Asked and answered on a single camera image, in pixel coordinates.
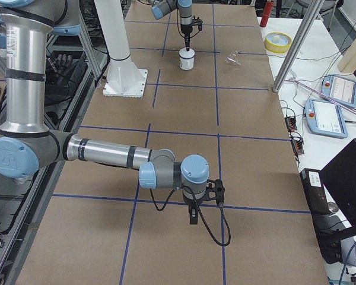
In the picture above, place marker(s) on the black device with label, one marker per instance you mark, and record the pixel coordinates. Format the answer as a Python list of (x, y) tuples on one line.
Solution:
[(314, 191)]

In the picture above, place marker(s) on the clear glass funnel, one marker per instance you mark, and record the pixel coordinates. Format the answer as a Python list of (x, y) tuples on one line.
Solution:
[(232, 59)]

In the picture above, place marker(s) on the orange black adapter box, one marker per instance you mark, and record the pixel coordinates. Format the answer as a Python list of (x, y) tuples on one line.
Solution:
[(290, 122), (297, 146)]

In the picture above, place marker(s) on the aluminium frame profile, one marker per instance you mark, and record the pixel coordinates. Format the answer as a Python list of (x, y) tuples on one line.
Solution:
[(299, 38)]

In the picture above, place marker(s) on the white enamel mug blue rim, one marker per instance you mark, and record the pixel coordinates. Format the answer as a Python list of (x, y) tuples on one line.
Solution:
[(186, 64)]

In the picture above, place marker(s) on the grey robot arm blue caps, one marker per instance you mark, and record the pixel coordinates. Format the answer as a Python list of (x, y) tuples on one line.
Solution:
[(160, 9)]

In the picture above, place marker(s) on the black laptop computer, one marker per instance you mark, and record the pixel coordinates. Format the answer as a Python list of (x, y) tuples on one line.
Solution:
[(339, 178)]

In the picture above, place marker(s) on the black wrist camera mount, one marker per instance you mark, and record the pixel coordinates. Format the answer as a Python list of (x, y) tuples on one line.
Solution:
[(197, 22)]

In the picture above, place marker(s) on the lower orange black adapter box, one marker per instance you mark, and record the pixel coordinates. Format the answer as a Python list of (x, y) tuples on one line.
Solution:
[(297, 146)]

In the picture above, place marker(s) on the arm black camera mount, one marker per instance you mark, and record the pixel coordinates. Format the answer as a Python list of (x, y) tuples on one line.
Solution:
[(215, 192)]

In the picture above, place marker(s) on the upper teach pendant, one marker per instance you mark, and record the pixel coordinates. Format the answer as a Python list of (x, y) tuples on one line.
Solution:
[(341, 89)]

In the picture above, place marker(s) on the teach pendant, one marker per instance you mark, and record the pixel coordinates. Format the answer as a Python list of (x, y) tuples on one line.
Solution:
[(325, 118), (341, 89)]

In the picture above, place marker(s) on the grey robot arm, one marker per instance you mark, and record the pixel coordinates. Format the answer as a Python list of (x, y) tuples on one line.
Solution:
[(27, 144)]

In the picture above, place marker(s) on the white enamel lid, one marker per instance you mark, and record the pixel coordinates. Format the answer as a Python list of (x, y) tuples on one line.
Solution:
[(186, 53)]

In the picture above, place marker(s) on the red cylinder bottle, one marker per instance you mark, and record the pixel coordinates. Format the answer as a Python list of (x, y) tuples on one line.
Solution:
[(266, 13)]

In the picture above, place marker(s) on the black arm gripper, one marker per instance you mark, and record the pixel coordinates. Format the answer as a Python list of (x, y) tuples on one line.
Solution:
[(191, 204)]

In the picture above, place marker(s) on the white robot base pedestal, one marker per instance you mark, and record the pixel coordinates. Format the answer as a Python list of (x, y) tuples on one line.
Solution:
[(123, 77)]

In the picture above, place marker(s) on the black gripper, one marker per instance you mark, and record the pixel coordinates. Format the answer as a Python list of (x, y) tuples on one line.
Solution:
[(185, 29)]

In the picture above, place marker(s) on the lower teach pendant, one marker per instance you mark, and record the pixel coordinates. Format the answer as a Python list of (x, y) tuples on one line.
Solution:
[(325, 118)]

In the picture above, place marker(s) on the wooden board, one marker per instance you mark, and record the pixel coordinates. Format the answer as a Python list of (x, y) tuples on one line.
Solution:
[(348, 63)]

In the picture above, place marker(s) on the upper orange black adapter box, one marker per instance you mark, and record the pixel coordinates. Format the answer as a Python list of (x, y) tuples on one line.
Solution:
[(290, 122)]

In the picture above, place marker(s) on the yellow white container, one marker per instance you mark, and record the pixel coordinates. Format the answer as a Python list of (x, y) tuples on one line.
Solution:
[(277, 42)]

